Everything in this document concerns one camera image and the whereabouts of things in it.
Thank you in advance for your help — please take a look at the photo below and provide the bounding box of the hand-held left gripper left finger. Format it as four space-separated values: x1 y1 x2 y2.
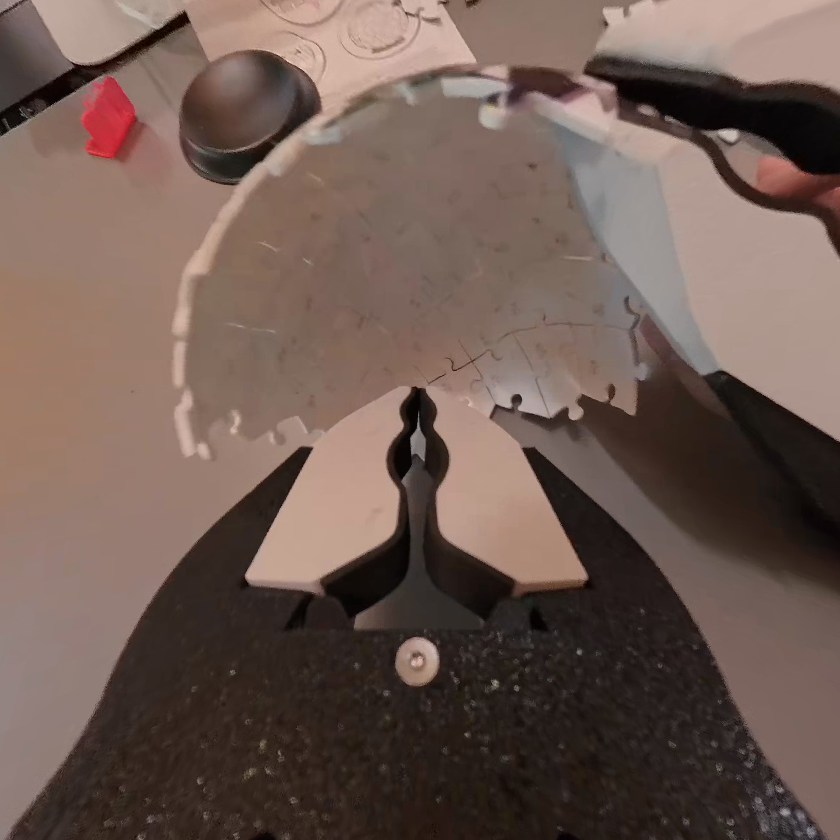
244 386 421 618

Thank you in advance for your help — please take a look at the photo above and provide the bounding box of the black dome stand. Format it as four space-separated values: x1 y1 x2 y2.
178 50 324 186

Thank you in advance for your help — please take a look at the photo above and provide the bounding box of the grey partial puzzle ball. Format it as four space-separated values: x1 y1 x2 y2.
172 62 657 460

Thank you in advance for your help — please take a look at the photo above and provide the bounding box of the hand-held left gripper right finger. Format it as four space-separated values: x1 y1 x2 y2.
415 386 589 621

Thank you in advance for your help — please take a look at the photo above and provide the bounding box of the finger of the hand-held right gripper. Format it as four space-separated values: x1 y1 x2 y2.
535 92 840 442
581 0 840 178

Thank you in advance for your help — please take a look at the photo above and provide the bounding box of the folded paper leaflet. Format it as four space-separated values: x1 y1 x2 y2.
185 0 479 102

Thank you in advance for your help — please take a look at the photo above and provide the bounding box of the red plastic block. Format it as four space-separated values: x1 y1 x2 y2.
80 75 137 160

